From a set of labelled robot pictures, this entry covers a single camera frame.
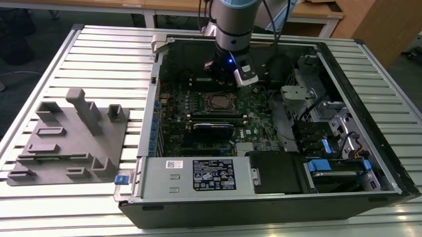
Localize silver CPU chip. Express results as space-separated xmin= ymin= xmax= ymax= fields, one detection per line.
xmin=212 ymin=95 xmax=233 ymax=109

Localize metal socket cover frame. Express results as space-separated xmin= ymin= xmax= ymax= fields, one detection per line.
xmin=205 ymin=93 xmax=241 ymax=114

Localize black RAM slot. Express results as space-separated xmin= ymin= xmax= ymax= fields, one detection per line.
xmin=193 ymin=112 xmax=245 ymax=118
xmin=190 ymin=118 xmax=248 ymax=124

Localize grey case latch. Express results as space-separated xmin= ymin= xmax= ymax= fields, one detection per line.
xmin=151 ymin=34 xmax=170 ymax=54

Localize black graphics card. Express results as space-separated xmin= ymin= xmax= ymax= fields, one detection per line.
xmin=193 ymin=122 xmax=236 ymax=144

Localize silver drive cage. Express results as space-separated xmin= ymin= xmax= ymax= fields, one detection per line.
xmin=280 ymin=55 xmax=356 ymax=154

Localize green motherboard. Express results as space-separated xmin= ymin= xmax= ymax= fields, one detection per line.
xmin=158 ymin=82 xmax=288 ymax=158

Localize silver chipset heatsink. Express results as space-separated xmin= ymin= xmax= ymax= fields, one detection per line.
xmin=236 ymin=142 xmax=258 ymax=152

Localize wooden desk white legs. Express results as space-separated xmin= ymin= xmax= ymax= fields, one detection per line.
xmin=0 ymin=0 xmax=158 ymax=28
xmin=145 ymin=0 xmax=346 ymax=38

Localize black drive bay cage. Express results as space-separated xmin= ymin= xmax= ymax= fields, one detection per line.
xmin=292 ymin=120 xmax=334 ymax=153

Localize blue disk carrier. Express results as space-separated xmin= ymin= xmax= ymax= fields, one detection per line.
xmin=305 ymin=159 xmax=361 ymax=193

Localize silver power supply unit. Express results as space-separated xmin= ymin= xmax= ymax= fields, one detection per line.
xmin=141 ymin=157 xmax=258 ymax=198

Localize wooden cabinet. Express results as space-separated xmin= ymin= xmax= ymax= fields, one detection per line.
xmin=332 ymin=0 xmax=422 ymax=69

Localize grey parts rack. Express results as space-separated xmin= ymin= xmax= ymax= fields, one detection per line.
xmin=6 ymin=88 xmax=131 ymax=187

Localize black PC case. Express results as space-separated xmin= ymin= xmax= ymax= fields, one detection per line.
xmin=114 ymin=33 xmax=422 ymax=230

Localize black office chair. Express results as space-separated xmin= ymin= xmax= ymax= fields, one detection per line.
xmin=0 ymin=7 xmax=38 ymax=66

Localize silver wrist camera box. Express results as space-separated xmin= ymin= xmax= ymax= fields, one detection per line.
xmin=233 ymin=59 xmax=260 ymax=87

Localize black looped internal cable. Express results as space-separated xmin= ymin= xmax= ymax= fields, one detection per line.
xmin=268 ymin=53 xmax=296 ymax=84

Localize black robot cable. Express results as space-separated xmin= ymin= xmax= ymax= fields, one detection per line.
xmin=262 ymin=0 xmax=293 ymax=47

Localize silver drive bracket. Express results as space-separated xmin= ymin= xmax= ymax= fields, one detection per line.
xmin=281 ymin=85 xmax=316 ymax=101

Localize black drive cable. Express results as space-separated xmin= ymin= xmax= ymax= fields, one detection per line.
xmin=297 ymin=92 xmax=328 ymax=123

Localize coloured wire bundle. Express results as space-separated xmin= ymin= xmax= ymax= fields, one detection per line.
xmin=349 ymin=145 xmax=368 ymax=159

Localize blue floor cable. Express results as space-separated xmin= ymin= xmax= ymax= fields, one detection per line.
xmin=0 ymin=71 xmax=43 ymax=78

